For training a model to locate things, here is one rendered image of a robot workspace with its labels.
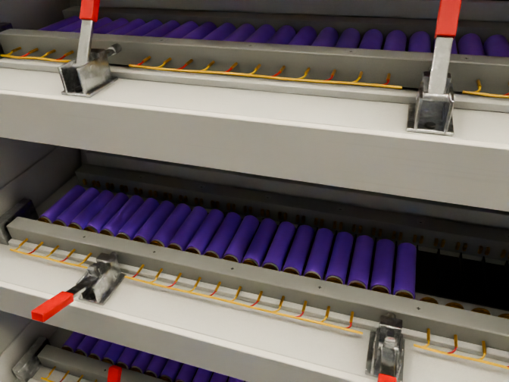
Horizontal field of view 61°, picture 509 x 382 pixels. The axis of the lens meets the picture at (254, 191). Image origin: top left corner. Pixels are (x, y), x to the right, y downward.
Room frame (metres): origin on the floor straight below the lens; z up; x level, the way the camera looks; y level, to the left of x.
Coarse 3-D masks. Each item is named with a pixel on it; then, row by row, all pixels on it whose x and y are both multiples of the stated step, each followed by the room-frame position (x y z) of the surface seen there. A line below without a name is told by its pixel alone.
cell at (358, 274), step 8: (360, 240) 0.39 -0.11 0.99; (368, 240) 0.39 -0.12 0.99; (360, 248) 0.38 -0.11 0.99; (368, 248) 0.38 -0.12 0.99; (360, 256) 0.37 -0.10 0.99; (368, 256) 0.37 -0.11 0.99; (352, 264) 0.37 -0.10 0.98; (360, 264) 0.36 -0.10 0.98; (368, 264) 0.37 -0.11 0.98; (352, 272) 0.35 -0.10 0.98; (360, 272) 0.35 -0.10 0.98; (368, 272) 0.36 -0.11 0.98; (352, 280) 0.35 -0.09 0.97; (360, 280) 0.34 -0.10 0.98; (368, 280) 0.35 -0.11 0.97
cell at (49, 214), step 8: (72, 192) 0.49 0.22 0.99; (80, 192) 0.49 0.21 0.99; (64, 200) 0.47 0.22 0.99; (72, 200) 0.48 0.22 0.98; (48, 208) 0.46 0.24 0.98; (56, 208) 0.46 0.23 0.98; (64, 208) 0.46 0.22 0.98; (40, 216) 0.45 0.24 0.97; (48, 216) 0.45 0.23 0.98; (56, 216) 0.45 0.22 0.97
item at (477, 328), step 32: (32, 224) 0.42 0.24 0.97; (96, 256) 0.40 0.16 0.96; (128, 256) 0.38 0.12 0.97; (160, 256) 0.37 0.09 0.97; (192, 256) 0.37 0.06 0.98; (256, 288) 0.34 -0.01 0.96; (288, 288) 0.33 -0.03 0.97; (320, 288) 0.33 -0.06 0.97; (352, 288) 0.33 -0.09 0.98; (352, 320) 0.31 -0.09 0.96; (416, 320) 0.30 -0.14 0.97; (448, 320) 0.30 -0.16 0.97; (480, 320) 0.30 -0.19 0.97; (448, 352) 0.28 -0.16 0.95
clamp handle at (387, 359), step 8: (384, 344) 0.27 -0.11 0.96; (392, 344) 0.27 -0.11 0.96; (384, 352) 0.27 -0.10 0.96; (392, 352) 0.27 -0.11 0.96; (384, 360) 0.26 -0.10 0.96; (392, 360) 0.26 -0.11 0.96; (384, 368) 0.25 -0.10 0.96; (392, 368) 0.25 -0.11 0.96; (384, 376) 0.24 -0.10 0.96; (392, 376) 0.24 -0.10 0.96
